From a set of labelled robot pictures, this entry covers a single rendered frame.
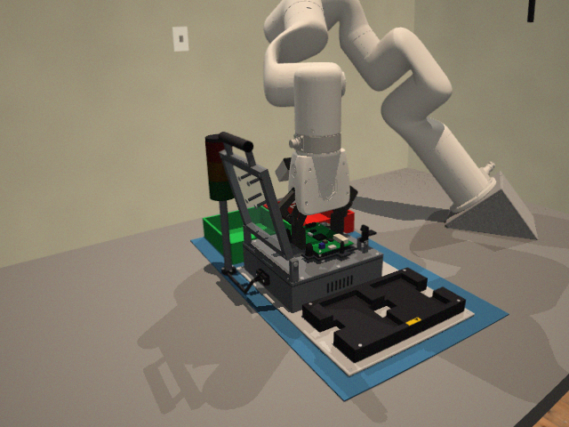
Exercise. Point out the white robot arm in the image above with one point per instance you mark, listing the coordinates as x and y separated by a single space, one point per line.
315 89

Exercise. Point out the green bin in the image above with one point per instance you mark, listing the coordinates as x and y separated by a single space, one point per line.
212 232

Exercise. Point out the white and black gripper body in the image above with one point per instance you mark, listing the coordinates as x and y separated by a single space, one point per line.
320 180

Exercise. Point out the green circuit board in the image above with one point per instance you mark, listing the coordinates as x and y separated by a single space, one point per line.
324 239

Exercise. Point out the red bin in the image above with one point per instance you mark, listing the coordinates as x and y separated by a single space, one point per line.
326 217

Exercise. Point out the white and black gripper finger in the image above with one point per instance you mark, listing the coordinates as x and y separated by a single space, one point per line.
337 217
298 232

